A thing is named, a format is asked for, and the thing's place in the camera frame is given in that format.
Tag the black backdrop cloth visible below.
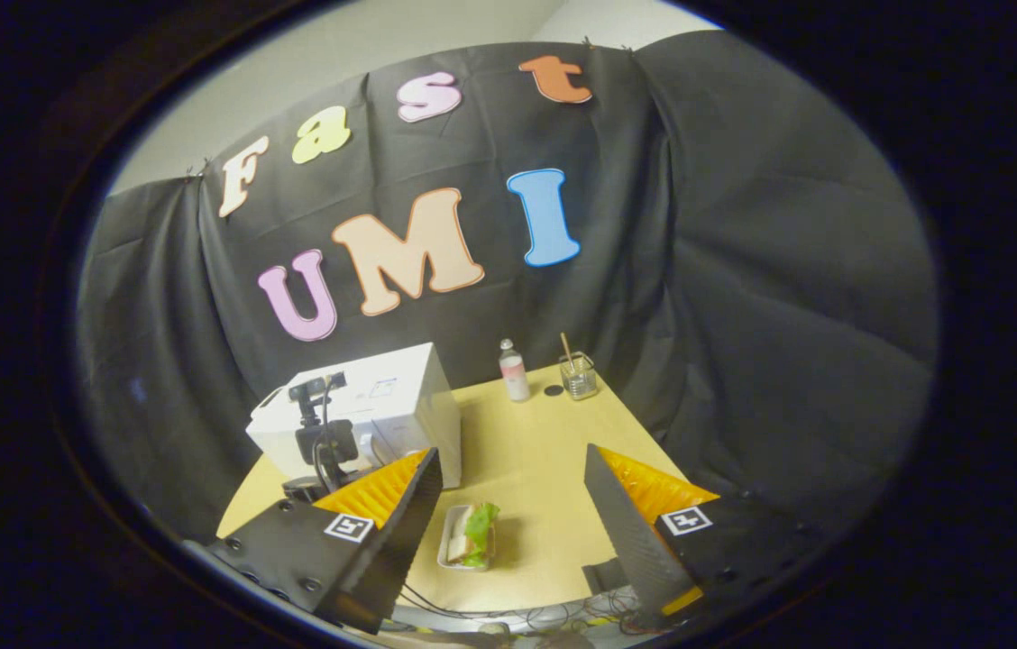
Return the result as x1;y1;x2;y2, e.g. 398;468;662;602
76;32;940;542

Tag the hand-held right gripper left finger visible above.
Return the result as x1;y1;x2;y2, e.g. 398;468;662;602
206;448;444;635

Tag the small clear plastic bottle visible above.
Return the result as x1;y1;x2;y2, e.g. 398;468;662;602
498;338;531;403

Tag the white microwave oven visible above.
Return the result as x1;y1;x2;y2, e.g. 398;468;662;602
245;342;463;490

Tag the tangle of black cables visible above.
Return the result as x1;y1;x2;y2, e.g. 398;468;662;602
396;581;654;636

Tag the sandwich with green lettuce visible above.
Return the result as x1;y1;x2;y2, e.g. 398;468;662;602
445;502;501;569

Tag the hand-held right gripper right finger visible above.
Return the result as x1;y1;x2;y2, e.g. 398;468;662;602
583;443;825;630

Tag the small glass jar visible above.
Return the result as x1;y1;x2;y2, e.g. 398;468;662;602
559;352;600;401

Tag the white food tray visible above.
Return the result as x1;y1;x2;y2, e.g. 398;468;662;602
436;503;499;572

